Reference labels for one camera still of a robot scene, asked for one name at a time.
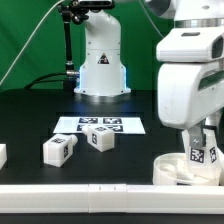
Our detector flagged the green backdrop curtain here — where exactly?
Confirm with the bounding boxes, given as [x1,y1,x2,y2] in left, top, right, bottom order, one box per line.
[0,0,173,91]

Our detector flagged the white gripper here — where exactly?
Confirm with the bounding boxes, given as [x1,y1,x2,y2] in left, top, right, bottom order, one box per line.
[157,62,224,149]

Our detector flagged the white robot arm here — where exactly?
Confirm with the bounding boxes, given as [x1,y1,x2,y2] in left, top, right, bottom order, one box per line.
[74,0,224,146]

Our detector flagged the round white stool seat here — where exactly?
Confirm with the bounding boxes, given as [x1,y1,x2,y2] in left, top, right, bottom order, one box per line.
[153,153,219,186]

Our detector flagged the white right fence bar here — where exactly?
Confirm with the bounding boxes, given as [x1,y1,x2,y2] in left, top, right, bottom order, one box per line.
[218,149,224,186]

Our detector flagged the white fence bar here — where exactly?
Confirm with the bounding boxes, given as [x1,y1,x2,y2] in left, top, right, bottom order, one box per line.
[0,144,7,170]
[0,184,224,214]
[218,149,224,186]

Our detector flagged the paper sheet with markers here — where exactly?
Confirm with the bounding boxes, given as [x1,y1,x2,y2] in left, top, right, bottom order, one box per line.
[54,117,145,134]

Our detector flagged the white cable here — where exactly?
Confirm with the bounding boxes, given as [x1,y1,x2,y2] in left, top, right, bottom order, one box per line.
[0,0,66,87]

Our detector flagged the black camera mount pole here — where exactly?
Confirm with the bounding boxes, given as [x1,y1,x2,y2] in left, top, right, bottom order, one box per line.
[58,0,115,91]

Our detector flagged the black cables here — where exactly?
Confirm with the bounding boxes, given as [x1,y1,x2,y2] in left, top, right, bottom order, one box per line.
[23,71,80,90]

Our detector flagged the white front fence bar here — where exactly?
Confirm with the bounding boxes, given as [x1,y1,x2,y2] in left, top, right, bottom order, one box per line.
[0,184,224,214]

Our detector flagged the white left fence bar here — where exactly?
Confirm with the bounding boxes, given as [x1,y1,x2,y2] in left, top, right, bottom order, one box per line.
[0,144,7,170]

